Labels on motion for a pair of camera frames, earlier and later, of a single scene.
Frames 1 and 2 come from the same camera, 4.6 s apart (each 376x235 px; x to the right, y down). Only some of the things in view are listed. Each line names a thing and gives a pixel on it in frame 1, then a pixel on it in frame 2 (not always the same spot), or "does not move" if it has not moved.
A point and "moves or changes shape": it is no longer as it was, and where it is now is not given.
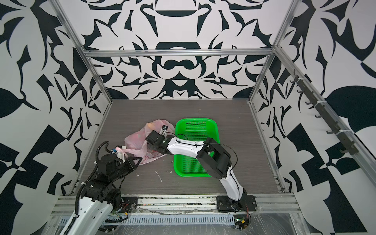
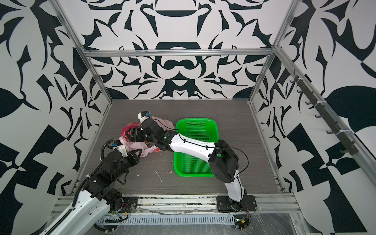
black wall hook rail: (348, 145) does not move
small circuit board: (241, 220) does not move
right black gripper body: (153, 146) to (140, 134)
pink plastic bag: (136, 144) moves or changes shape
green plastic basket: (197, 129) does not move
